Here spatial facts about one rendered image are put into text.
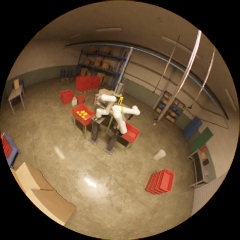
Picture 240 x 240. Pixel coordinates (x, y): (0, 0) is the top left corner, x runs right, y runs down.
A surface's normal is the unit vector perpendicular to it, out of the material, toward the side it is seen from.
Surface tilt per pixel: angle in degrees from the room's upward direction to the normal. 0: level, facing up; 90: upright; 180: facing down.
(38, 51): 90
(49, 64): 90
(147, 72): 90
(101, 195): 0
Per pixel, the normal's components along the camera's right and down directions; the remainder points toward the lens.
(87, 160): 0.32, -0.73
